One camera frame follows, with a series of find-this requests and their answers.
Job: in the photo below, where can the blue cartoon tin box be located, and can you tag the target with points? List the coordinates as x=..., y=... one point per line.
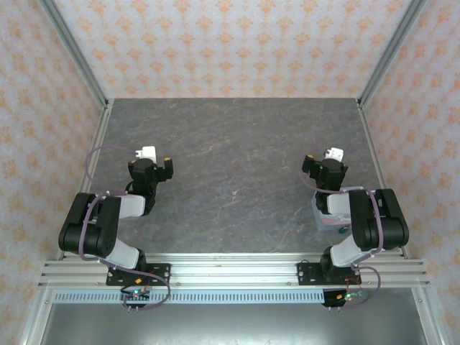
x=330, y=221

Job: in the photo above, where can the small blue padlock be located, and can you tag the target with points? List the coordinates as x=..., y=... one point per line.
x=344, y=229

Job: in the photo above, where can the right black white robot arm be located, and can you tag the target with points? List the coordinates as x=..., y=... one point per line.
x=381, y=219

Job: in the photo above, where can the small circuit board with LEDs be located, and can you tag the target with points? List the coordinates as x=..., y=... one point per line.
x=346, y=296
x=136, y=295

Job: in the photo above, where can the grey metal sheet panel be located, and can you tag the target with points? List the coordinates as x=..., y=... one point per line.
x=230, y=323

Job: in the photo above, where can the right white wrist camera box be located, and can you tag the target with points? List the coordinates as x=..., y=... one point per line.
x=334, y=154

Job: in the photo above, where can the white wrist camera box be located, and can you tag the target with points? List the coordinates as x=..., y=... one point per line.
x=147, y=152
x=334, y=154

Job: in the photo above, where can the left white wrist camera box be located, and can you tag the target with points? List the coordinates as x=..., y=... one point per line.
x=147, y=152

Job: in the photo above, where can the right aluminium side rail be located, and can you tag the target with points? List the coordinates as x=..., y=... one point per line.
x=377, y=172

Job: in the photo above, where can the aluminium side rail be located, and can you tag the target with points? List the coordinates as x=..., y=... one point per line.
x=377, y=172
x=91, y=172

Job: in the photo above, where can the left aluminium side rail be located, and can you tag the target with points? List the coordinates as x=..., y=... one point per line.
x=91, y=172

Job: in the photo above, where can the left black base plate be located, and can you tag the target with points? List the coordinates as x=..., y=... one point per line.
x=161, y=271

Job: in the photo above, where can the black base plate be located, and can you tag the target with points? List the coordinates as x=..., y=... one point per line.
x=305, y=273
x=161, y=271

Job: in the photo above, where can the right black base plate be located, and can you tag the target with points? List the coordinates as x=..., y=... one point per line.
x=305, y=273

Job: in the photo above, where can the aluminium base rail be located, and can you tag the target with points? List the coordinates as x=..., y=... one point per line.
x=233, y=273

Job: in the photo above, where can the right aluminium frame post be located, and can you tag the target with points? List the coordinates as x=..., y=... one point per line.
x=391, y=54

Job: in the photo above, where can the aluminium frame post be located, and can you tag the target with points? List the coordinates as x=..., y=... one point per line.
x=391, y=54
x=75, y=54

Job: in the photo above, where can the left aluminium frame post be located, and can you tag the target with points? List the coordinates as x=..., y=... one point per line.
x=75, y=54

